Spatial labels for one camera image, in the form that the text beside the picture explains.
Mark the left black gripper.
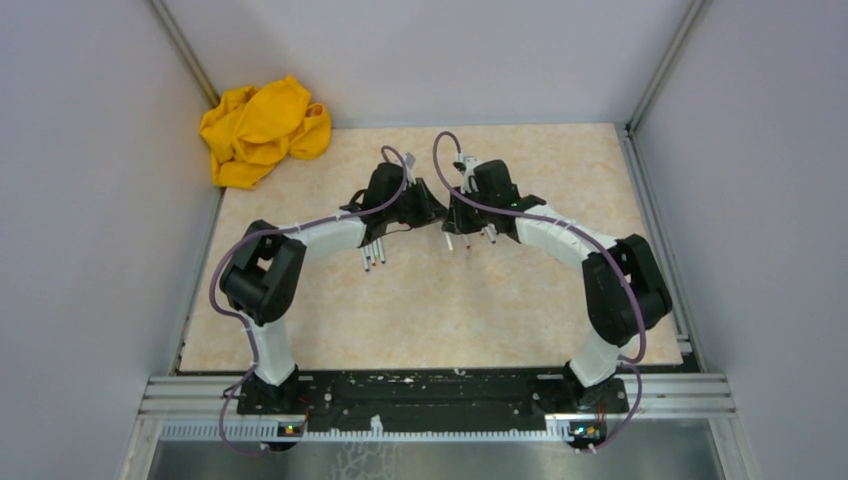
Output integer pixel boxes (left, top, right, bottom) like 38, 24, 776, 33
385, 177, 448, 229

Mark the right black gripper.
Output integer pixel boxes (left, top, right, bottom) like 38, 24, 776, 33
442, 185, 496, 235

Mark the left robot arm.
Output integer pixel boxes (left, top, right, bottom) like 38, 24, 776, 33
214, 162, 447, 414

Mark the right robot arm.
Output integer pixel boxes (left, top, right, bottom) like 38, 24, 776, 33
446, 153, 673, 412

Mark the yellow crumpled cloth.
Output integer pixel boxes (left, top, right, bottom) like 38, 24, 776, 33
198, 75, 332, 190

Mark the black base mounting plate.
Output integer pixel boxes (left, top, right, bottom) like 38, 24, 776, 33
235, 367, 630, 433

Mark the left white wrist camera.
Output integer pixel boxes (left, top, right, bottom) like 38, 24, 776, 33
403, 152, 416, 184

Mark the aluminium frame rail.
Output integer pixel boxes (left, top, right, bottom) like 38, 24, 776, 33
139, 370, 737, 419

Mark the slotted cable duct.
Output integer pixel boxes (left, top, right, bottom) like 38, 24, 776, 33
159, 420, 574, 444

